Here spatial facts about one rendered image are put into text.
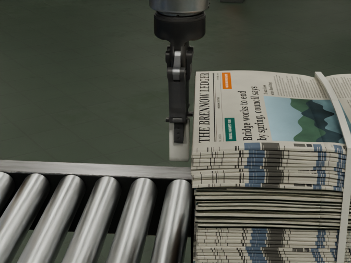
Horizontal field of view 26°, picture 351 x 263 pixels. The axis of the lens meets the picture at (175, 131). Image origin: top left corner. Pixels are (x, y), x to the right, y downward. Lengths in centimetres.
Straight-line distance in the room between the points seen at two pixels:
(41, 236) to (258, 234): 37
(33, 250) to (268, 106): 41
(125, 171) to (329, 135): 52
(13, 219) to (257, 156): 48
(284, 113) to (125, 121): 279
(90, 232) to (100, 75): 332
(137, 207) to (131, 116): 260
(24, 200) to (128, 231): 21
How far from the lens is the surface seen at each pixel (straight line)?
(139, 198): 128
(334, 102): 102
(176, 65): 108
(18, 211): 127
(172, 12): 107
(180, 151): 118
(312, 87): 112
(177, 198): 128
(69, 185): 134
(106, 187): 132
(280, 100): 106
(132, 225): 120
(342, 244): 98
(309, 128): 97
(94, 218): 123
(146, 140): 354
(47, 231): 120
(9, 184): 139
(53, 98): 413
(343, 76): 117
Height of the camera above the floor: 139
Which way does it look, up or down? 22 degrees down
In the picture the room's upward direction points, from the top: straight up
